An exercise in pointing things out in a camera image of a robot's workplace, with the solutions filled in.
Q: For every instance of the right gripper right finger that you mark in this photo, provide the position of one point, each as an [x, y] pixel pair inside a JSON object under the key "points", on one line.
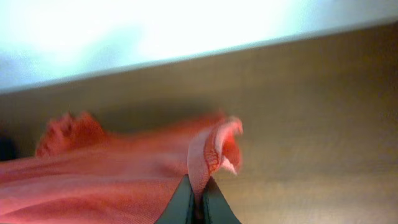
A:
{"points": [[215, 208]]}

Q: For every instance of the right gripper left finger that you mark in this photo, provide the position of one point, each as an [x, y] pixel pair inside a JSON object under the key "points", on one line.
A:
{"points": [[180, 209]]}

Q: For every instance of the orange printed t-shirt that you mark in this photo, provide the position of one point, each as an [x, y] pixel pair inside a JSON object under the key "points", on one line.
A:
{"points": [[81, 173]]}

